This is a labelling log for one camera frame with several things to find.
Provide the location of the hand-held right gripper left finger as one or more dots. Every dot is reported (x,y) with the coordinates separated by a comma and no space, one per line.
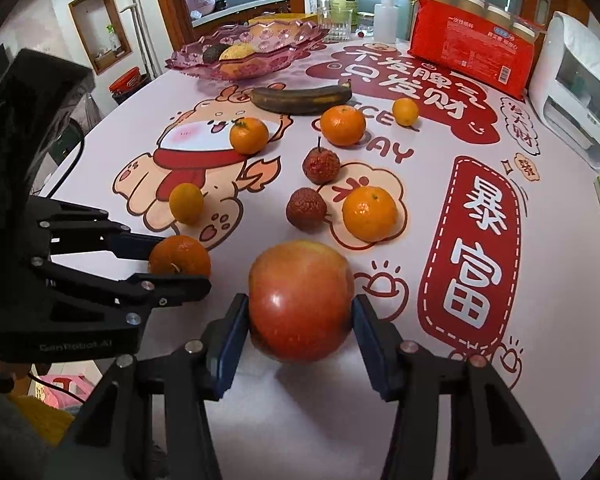
(230,345)

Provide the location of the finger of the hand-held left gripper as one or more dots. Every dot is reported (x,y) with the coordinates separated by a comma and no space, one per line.
(170,290)
(130,245)

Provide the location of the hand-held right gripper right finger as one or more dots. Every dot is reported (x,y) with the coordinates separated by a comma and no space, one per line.
(370,350)

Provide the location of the red apple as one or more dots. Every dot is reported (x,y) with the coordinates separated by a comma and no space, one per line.
(300,300)

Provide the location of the large orange mandarin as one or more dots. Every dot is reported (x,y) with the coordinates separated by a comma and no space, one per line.
(369,213)

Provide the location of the dark overripe banana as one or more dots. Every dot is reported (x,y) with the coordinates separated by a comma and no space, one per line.
(302,100)

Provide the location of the pink plastic fruit plate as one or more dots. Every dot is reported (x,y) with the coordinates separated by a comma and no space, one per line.
(275,40)

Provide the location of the person's left forearm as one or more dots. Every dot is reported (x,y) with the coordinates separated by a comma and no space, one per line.
(5,440)

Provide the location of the small orange kumquat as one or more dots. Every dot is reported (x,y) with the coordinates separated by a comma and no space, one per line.
(405,112)
(186,203)

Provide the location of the red lidded container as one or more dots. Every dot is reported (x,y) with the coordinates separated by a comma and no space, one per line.
(128,82)

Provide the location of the pink plastic stool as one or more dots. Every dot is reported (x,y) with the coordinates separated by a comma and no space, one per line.
(65,385)

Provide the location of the yellow cloth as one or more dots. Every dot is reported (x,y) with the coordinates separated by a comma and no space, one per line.
(45,420)

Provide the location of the red lychee with stem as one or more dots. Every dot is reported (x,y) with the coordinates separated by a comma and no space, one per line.
(321,166)

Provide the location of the dark round fruit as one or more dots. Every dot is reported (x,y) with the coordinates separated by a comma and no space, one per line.
(212,54)

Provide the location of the yellow orange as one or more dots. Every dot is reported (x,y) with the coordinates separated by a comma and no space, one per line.
(237,52)

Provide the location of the yellow cardboard box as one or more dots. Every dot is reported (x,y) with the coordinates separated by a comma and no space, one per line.
(280,19)

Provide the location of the clear drinking glass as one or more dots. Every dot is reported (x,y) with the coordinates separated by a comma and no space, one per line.
(340,30)

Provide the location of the small glass jar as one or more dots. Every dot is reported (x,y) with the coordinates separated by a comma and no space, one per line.
(324,7)

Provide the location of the red carton of bottles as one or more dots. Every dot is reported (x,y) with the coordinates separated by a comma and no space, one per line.
(465,45)

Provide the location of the white countertop appliance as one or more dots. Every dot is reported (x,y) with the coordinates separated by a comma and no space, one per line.
(575,95)

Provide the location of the white squeeze bottle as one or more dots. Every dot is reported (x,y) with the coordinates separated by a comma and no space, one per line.
(385,20)

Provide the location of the wooden wall niche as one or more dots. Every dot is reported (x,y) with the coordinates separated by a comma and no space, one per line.
(100,25)

